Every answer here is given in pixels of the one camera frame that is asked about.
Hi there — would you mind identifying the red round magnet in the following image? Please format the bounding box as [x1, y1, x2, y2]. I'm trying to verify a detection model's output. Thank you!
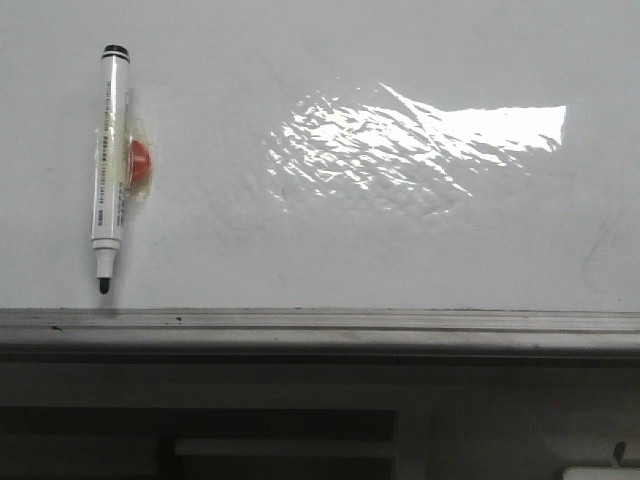
[129, 140, 151, 184]

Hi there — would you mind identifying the white whiteboard marker pen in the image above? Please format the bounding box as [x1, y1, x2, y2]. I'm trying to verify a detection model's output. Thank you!
[91, 44, 130, 295]

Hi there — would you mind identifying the white whiteboard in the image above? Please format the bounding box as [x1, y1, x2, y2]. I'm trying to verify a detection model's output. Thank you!
[1, 1, 639, 312]

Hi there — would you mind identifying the aluminium whiteboard tray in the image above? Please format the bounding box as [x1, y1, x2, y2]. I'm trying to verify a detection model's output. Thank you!
[1, 307, 639, 362]

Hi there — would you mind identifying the white box lower right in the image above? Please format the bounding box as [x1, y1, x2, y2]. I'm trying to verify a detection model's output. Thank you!
[562, 466, 640, 480]

